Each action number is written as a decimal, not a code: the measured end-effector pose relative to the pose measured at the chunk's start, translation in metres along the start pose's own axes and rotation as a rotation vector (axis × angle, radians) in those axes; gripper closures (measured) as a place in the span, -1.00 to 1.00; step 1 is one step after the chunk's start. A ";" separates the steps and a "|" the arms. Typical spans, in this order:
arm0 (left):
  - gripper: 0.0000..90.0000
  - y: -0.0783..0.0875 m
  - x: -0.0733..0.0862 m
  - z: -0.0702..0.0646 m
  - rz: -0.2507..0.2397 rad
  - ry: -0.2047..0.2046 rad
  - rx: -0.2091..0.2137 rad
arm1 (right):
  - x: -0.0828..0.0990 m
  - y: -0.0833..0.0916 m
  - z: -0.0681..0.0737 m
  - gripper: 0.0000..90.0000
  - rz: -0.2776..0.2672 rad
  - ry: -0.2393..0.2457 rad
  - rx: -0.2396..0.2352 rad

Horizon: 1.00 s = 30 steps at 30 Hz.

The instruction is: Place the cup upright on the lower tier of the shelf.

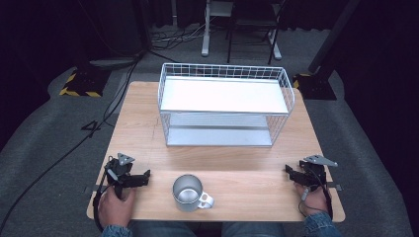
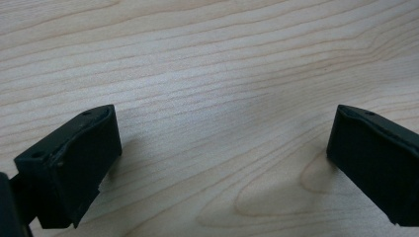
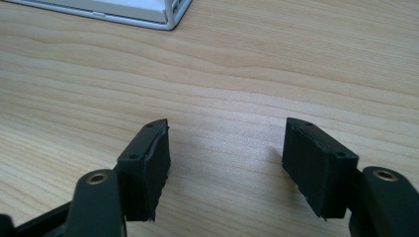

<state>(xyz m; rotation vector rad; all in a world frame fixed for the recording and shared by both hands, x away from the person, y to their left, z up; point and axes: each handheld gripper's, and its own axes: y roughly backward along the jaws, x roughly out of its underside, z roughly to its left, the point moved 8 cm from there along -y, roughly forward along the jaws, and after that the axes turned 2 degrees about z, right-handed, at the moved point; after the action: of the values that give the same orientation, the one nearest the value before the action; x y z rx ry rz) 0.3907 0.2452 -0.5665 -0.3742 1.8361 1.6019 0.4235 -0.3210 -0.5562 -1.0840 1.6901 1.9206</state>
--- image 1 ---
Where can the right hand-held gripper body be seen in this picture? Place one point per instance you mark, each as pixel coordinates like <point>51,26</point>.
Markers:
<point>315,171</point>

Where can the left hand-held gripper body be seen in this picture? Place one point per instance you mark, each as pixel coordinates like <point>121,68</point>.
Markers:
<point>119,166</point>

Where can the person's right hand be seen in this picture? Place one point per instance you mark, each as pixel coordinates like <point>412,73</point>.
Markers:
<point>313,202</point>

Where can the person's left hand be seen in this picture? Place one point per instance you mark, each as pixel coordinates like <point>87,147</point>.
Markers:
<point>115,207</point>

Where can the person's right leg in jeans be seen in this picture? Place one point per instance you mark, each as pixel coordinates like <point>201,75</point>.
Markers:
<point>253,229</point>

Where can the black yellow-striped stand base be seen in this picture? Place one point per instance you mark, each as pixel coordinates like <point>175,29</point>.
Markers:
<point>84,82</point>
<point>314,86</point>

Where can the black slanted stand pole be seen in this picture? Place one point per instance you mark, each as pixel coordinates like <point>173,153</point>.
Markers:
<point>332,36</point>

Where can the black folding chair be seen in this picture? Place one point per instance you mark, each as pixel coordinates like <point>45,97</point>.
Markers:
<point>253,23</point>

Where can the white desk leg frame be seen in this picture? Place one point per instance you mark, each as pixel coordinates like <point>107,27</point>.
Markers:
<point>207,29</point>

